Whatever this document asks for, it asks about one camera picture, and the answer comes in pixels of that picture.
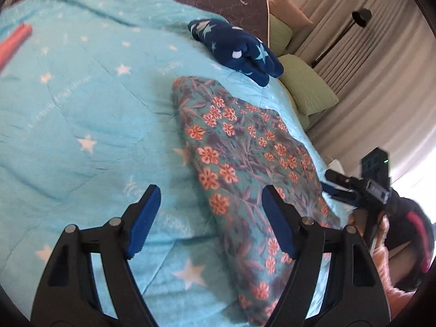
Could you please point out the floral teal garment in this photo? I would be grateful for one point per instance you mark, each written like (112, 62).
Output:
(237, 149)

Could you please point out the light blue star blanket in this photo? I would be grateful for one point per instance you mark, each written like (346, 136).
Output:
(89, 121)

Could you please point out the green pillow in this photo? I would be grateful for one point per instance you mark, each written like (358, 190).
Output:
(309, 93)

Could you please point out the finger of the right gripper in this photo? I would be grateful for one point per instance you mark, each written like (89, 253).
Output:
(340, 181)
(348, 195)

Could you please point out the grey curtain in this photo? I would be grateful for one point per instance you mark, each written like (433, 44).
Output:
(383, 76)

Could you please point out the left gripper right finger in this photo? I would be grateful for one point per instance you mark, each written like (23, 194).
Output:
(334, 281)

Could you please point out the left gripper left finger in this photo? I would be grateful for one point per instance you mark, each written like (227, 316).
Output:
(67, 294)

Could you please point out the navy star garment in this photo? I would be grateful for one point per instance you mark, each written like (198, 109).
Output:
(237, 49)

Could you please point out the folded pink garment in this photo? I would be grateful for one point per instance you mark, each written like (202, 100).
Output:
(12, 43)

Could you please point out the person's right hand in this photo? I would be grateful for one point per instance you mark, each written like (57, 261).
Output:
(359, 219)

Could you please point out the black floor lamp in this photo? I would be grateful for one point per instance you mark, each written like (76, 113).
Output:
(358, 17)

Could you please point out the beige pillow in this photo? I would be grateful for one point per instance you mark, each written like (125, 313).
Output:
(287, 12)

